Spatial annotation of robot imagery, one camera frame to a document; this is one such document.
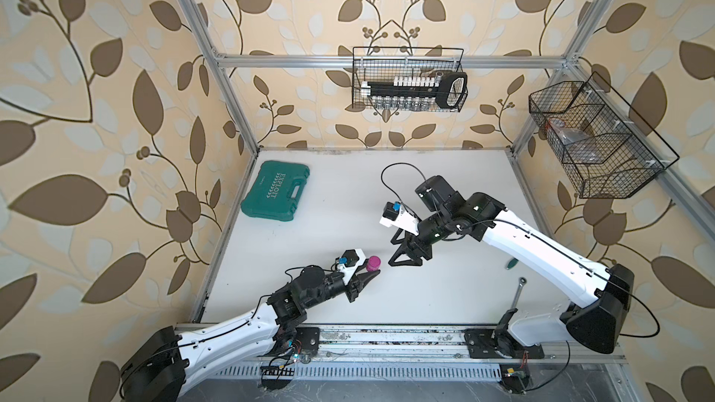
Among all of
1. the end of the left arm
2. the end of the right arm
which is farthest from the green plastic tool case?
the end of the right arm

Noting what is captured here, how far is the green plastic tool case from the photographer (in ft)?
3.25

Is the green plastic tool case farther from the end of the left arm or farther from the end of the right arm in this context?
the end of the right arm
